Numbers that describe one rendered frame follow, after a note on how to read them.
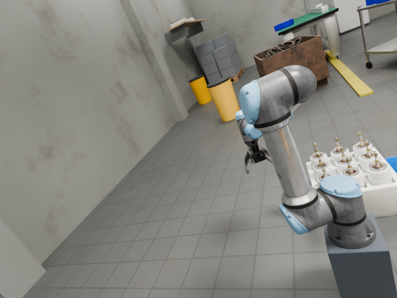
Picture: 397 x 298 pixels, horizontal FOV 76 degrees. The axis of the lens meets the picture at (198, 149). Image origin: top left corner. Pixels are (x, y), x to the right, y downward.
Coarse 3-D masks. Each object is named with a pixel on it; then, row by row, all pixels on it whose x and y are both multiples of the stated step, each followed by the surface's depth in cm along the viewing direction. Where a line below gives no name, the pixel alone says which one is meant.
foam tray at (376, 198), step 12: (312, 168) 162; (360, 168) 143; (312, 180) 146; (396, 180) 121; (372, 192) 122; (384, 192) 121; (396, 192) 120; (372, 204) 125; (384, 204) 124; (396, 204) 122; (384, 216) 127
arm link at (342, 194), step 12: (324, 180) 87; (336, 180) 85; (348, 180) 83; (324, 192) 84; (336, 192) 80; (348, 192) 79; (360, 192) 81; (336, 204) 81; (348, 204) 80; (360, 204) 82; (336, 216) 82; (348, 216) 83; (360, 216) 83
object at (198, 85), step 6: (198, 78) 530; (192, 84) 538; (198, 84) 534; (204, 84) 541; (198, 90) 540; (204, 90) 542; (198, 96) 548; (204, 96) 546; (210, 96) 558; (198, 102) 560; (204, 102) 551
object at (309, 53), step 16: (272, 48) 374; (288, 48) 317; (304, 48) 315; (320, 48) 313; (256, 64) 404; (272, 64) 326; (288, 64) 324; (304, 64) 322; (320, 64) 320; (320, 80) 337
